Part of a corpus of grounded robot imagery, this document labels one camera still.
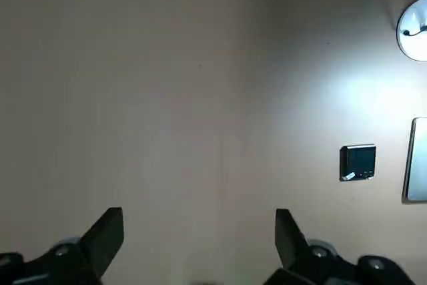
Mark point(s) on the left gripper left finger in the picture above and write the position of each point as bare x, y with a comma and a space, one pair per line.
66, 265

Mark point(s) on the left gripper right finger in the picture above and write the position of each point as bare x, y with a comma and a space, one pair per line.
333, 271

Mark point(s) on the small black square object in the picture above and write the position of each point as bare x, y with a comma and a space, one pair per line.
358, 161

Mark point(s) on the white gooseneck desk lamp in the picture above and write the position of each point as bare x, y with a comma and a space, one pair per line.
415, 44

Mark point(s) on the silver closed laptop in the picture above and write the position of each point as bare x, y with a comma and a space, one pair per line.
418, 165

